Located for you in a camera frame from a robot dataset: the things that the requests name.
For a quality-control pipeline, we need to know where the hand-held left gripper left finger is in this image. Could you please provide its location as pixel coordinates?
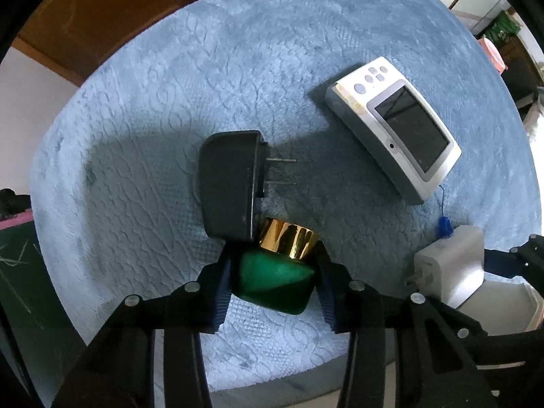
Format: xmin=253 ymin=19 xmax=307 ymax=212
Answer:
xmin=51 ymin=242 xmax=234 ymax=408

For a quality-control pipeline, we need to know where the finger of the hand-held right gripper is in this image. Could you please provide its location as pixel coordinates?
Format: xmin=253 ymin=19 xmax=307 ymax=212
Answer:
xmin=482 ymin=233 xmax=544 ymax=296
xmin=438 ymin=302 xmax=544 ymax=368

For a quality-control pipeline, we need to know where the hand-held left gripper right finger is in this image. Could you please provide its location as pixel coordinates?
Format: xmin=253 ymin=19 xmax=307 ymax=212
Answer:
xmin=312 ymin=241 xmax=498 ymax=408

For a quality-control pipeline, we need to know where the white plastic storage bin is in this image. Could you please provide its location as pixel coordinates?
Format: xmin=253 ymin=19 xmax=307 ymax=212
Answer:
xmin=459 ymin=279 xmax=544 ymax=336

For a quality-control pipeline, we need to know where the white charger plug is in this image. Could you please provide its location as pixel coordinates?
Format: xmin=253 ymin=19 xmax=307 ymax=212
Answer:
xmin=404 ymin=224 xmax=486 ymax=309

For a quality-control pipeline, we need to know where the green jar with gold lid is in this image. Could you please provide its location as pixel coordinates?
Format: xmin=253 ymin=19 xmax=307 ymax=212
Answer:
xmin=229 ymin=218 xmax=320 ymax=316

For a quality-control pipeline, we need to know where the black power adapter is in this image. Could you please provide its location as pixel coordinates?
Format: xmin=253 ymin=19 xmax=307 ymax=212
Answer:
xmin=199 ymin=130 xmax=297 ymax=243

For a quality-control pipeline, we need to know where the white quilt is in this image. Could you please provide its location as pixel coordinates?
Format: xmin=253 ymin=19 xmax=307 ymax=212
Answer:
xmin=525 ymin=89 xmax=544 ymax=141

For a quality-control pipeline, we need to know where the silver handheld screen device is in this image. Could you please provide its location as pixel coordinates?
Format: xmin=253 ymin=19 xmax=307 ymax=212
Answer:
xmin=325 ymin=56 xmax=462 ymax=205

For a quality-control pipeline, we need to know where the pink plastic stool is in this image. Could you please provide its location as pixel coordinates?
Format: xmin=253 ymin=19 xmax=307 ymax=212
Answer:
xmin=476 ymin=36 xmax=508 ymax=75

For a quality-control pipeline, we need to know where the blue fleece blanket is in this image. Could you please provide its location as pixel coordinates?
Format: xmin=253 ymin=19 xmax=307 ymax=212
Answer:
xmin=29 ymin=0 xmax=542 ymax=394

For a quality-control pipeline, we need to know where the black dark object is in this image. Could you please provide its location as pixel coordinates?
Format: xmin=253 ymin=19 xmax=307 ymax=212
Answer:
xmin=0 ymin=188 xmax=31 ymax=217

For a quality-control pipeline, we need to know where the green bag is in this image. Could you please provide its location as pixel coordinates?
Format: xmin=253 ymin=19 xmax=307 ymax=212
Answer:
xmin=482 ymin=8 xmax=521 ymax=45

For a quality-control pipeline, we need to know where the brown wooden cabinet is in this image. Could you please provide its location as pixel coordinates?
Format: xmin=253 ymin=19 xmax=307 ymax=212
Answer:
xmin=13 ymin=0 xmax=298 ymax=90

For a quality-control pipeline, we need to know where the blue cord tag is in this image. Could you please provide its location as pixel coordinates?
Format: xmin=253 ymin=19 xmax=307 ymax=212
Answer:
xmin=437 ymin=185 xmax=455 ymax=239

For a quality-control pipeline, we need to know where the green chalkboard with pink frame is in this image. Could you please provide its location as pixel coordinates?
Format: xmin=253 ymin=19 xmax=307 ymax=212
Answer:
xmin=0 ymin=208 xmax=92 ymax=408

